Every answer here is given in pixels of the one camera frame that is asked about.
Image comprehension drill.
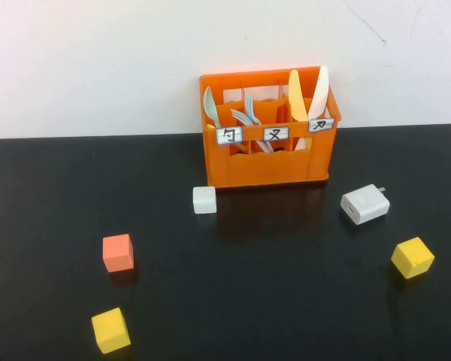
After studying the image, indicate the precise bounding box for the light blue plastic fork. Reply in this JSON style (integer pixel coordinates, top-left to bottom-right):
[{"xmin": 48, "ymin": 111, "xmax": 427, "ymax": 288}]
[{"xmin": 243, "ymin": 91, "xmax": 263, "ymax": 127}]

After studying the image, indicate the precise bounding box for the yellow plastic knife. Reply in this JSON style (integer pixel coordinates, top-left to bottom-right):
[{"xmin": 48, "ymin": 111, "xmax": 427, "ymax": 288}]
[{"xmin": 287, "ymin": 69, "xmax": 309, "ymax": 122}]

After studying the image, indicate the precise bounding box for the orange plastic cutlery holder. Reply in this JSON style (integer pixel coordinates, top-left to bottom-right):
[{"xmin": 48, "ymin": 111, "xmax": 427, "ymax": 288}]
[{"xmin": 198, "ymin": 65, "xmax": 342, "ymax": 188}]

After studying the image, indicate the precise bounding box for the plain yellow foam cube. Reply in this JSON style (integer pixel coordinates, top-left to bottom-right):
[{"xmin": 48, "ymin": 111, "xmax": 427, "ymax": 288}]
[{"xmin": 91, "ymin": 307, "xmax": 132, "ymax": 355}]

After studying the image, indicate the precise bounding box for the salmon orange foam cube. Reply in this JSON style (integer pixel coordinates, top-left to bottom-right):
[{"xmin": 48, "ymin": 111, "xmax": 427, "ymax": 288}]
[{"xmin": 102, "ymin": 233, "xmax": 135, "ymax": 273}]

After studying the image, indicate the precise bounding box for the white foam cube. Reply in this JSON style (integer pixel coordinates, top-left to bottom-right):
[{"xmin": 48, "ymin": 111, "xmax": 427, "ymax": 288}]
[{"xmin": 192, "ymin": 186, "xmax": 218, "ymax": 215}]

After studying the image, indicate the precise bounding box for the paper label for spoons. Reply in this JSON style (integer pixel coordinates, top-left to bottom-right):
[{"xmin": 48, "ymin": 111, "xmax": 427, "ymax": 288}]
[{"xmin": 214, "ymin": 126, "xmax": 244, "ymax": 145}]

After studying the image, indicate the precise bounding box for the white plastic spoon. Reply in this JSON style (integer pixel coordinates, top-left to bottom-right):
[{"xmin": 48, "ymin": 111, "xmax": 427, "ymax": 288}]
[{"xmin": 203, "ymin": 85, "xmax": 247, "ymax": 151}]

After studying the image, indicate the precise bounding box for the white plastic fork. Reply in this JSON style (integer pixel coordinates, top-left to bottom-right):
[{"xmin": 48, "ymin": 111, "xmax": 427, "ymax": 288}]
[{"xmin": 229, "ymin": 108, "xmax": 275, "ymax": 153}]

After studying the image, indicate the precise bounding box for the paper label for forks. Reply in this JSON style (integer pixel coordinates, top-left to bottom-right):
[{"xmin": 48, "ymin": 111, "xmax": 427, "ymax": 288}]
[{"xmin": 262, "ymin": 126, "xmax": 289, "ymax": 142}]

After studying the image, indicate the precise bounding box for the paper label for knives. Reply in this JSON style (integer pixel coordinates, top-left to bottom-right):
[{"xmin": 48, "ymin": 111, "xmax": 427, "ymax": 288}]
[{"xmin": 307, "ymin": 117, "xmax": 336, "ymax": 133}]

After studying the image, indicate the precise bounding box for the cream white plastic knife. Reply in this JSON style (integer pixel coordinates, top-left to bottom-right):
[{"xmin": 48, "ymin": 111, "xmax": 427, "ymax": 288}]
[{"xmin": 292, "ymin": 65, "xmax": 330, "ymax": 151}]

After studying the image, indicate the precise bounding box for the yellow cube with chipped face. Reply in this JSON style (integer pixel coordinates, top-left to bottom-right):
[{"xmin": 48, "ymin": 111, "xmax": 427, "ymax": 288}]
[{"xmin": 390, "ymin": 236, "xmax": 435, "ymax": 280}]

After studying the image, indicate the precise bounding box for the white USB wall charger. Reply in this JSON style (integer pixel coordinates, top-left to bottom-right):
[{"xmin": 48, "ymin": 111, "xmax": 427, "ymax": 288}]
[{"xmin": 340, "ymin": 184, "xmax": 391, "ymax": 226}]

